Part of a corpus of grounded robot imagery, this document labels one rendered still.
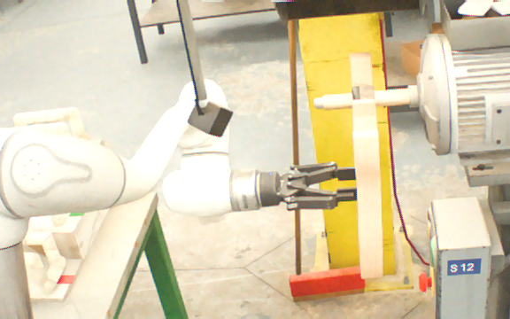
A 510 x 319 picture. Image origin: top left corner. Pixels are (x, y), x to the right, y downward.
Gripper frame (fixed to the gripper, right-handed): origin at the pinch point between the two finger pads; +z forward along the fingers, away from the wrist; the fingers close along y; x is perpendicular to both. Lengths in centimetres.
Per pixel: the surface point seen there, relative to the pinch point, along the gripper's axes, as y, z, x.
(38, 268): 15, -70, -8
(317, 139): -93, -16, -46
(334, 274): -82, -14, -102
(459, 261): 27.4, 18.6, 0.8
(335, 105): -6.9, -3.3, 15.0
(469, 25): -1.8, 24.4, 33.4
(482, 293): 27.6, 23.4, -7.4
